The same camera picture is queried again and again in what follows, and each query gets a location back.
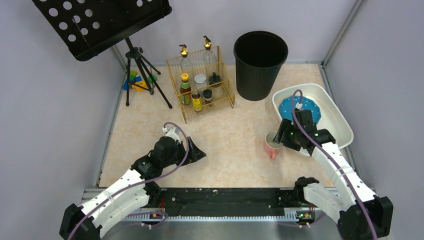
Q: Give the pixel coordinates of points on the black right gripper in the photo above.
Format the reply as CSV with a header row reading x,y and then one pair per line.
x,y
285,131

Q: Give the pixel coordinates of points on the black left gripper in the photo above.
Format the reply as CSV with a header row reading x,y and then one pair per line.
x,y
187,151

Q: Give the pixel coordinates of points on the pink mug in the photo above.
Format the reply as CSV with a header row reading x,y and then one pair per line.
x,y
270,147

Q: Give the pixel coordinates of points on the blue dotted plate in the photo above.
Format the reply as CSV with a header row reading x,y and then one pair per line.
x,y
285,109

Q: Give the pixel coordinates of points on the small yellow spice bottle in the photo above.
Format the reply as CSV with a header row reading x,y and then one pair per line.
x,y
196,100

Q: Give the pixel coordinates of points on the black cap spice bottle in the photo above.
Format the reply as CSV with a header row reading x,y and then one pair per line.
x,y
208,97

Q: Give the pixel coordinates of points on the yellow cap sauce bottle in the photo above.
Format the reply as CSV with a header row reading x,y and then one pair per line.
x,y
185,89

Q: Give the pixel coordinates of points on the silver lid shaker jar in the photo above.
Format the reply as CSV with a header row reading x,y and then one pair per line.
x,y
201,83

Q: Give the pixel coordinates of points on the black lid grinder jar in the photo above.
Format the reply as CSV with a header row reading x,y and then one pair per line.
x,y
215,84

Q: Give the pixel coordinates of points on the clear bottle gold pump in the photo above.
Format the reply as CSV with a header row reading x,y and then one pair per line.
x,y
186,64
209,58

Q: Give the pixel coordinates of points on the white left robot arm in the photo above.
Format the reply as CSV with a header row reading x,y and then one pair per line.
x,y
95,217

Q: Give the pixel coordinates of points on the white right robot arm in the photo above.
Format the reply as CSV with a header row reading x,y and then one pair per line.
x,y
341,185

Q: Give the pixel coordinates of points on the white plastic basin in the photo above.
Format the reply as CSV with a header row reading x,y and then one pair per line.
x,y
331,117

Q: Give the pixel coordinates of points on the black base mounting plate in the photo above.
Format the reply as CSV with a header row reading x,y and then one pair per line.
x,y
238,203

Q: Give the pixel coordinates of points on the black plastic trash bin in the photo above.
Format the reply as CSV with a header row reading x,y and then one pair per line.
x,y
259,56

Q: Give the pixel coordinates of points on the yellow toy block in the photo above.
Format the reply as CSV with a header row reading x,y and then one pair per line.
x,y
140,86

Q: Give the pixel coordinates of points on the blue toy block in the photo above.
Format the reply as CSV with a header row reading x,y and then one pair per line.
x,y
124,86

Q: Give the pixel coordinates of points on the black tripod stand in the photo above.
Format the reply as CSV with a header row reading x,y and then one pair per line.
x,y
136,54

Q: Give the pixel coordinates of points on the black perforated music stand tray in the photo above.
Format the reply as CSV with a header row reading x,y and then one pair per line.
x,y
89,27

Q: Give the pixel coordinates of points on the yellow wire rack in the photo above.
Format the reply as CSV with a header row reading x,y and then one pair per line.
x,y
228,96

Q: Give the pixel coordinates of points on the aluminium frame rail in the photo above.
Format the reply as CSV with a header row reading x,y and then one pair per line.
x,y
152,215

